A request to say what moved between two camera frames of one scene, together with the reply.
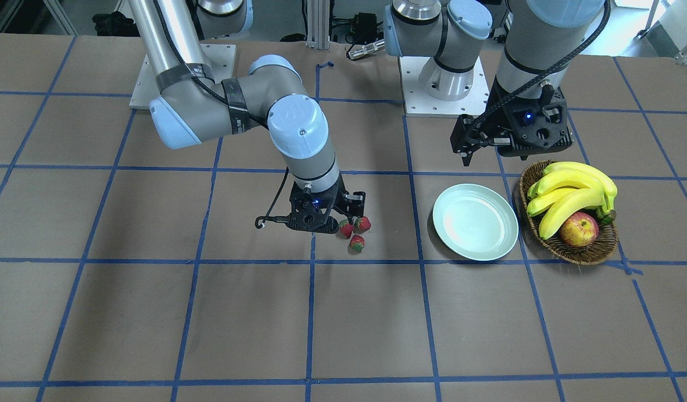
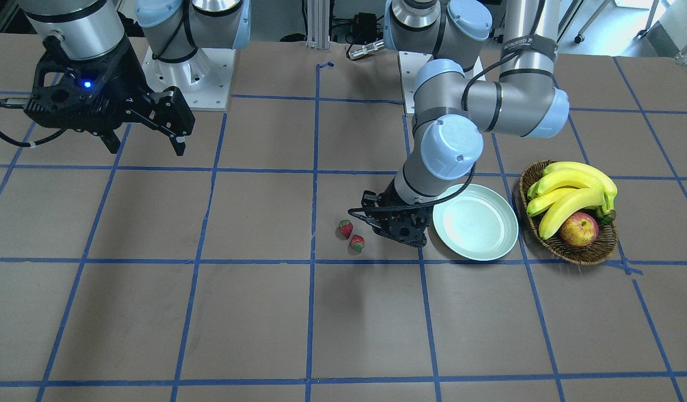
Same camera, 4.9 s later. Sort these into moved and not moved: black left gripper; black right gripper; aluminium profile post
Moved: black right gripper; black left gripper
Not moved: aluminium profile post
